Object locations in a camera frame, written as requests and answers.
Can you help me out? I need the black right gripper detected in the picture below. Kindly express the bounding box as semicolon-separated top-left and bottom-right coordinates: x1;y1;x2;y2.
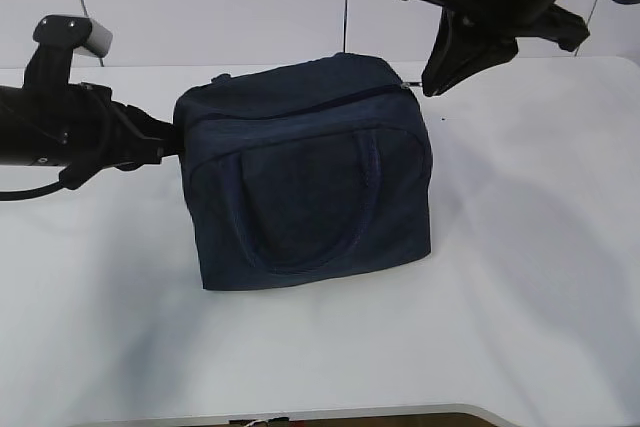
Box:
403;0;589;96

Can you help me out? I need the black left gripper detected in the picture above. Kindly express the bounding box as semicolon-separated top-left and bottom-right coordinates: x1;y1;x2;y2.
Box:
58;83;184;190

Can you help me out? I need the navy blue lunch bag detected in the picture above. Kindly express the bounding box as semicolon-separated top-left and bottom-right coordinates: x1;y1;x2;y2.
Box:
173;53;433;291

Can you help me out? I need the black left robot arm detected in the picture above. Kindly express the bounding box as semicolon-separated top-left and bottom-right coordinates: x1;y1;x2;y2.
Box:
1;83;183;202

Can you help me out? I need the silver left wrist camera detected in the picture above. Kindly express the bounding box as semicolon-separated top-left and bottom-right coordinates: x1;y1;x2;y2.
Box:
24;15;114;91

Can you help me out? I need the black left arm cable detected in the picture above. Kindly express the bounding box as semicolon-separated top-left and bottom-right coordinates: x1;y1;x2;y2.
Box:
0;179;71;202

